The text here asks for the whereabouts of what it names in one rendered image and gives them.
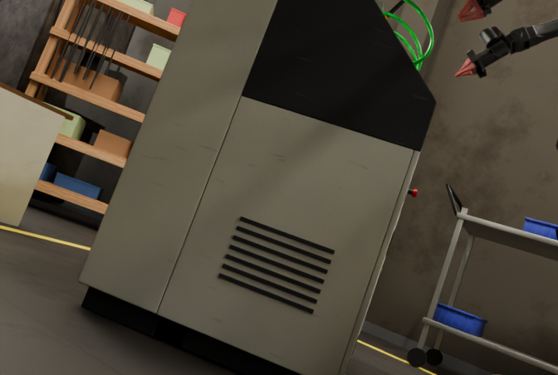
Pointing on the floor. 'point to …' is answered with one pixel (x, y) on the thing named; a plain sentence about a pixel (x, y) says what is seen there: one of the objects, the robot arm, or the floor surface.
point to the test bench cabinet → (286, 244)
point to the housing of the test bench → (180, 141)
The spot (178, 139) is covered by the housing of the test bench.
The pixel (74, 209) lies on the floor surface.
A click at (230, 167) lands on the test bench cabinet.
